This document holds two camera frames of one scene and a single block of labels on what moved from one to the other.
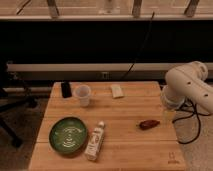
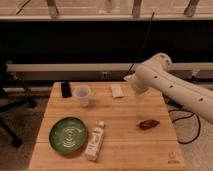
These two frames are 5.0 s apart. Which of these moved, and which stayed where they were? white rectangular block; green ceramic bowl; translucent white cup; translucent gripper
Moved: translucent gripper
Stayed: translucent white cup; white rectangular block; green ceramic bowl
